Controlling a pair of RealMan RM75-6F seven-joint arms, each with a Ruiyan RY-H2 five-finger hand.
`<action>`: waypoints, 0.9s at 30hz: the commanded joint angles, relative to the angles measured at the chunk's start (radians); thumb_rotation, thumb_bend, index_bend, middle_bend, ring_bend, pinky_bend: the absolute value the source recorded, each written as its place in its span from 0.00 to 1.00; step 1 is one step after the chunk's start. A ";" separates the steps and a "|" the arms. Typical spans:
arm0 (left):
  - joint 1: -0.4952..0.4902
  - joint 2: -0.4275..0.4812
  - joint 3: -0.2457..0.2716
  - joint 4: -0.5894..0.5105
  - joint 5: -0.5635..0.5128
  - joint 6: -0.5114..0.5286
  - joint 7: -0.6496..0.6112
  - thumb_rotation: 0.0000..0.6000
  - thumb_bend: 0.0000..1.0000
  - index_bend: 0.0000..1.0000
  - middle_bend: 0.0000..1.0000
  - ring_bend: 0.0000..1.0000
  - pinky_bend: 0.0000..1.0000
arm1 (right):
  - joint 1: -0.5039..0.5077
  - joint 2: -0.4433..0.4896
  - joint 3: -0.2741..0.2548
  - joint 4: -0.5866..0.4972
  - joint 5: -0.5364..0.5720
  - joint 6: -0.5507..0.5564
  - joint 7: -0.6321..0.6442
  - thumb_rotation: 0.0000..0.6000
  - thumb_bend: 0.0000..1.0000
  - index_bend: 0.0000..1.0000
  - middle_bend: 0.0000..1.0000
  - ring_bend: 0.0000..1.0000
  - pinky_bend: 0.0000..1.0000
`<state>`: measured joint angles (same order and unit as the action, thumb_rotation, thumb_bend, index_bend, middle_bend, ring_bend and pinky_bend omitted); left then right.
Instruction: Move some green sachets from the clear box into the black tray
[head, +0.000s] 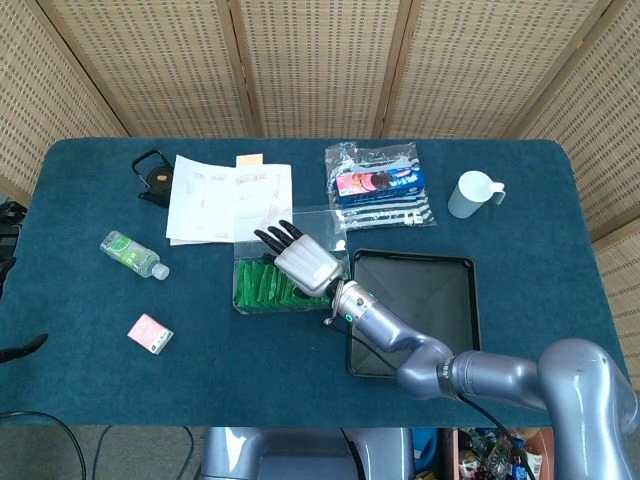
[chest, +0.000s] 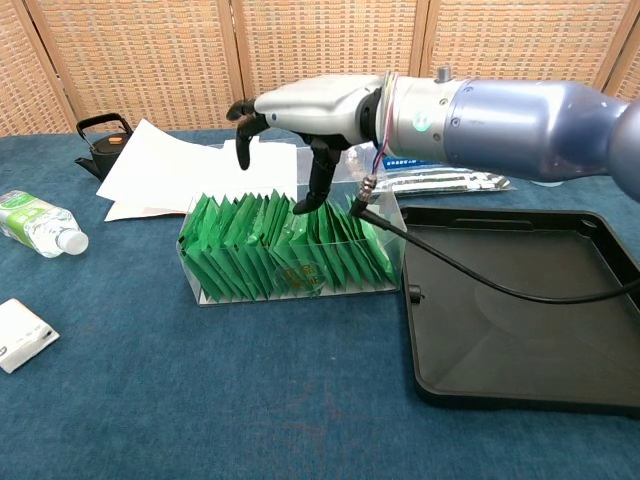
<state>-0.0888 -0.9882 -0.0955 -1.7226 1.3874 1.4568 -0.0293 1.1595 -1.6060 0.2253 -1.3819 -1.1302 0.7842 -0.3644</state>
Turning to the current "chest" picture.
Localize small black teapot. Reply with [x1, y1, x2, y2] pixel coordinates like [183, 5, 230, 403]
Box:
[74, 113, 135, 183]

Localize water bottle with green label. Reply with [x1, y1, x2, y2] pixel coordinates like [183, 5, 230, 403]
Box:
[0, 188, 90, 260]

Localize clear box of green packets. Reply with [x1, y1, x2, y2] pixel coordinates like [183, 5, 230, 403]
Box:
[175, 141, 406, 308]

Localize black arm cable with connector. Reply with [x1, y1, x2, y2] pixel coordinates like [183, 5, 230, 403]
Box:
[349, 173, 640, 304]

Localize bamboo folding screen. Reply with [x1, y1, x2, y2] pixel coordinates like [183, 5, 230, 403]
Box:
[0, 0, 640, 137]

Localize green tea packets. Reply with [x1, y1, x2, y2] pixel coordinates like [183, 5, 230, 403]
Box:
[179, 188, 397, 302]

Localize black square plastic tray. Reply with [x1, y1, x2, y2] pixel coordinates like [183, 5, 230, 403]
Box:
[398, 203, 640, 420]

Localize clear bag with striped cloth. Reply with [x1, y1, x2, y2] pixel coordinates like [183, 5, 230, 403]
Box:
[344, 144, 514, 195]

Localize blue carpet table cover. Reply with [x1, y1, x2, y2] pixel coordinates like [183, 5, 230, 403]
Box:
[0, 127, 640, 480]

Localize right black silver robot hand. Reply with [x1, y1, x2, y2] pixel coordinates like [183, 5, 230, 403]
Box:
[226, 73, 390, 216]

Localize white paper sheets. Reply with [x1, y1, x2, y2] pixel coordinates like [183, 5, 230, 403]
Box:
[95, 118, 302, 223]

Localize small pink white box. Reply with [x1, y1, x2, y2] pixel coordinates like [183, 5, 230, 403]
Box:
[0, 297, 62, 375]

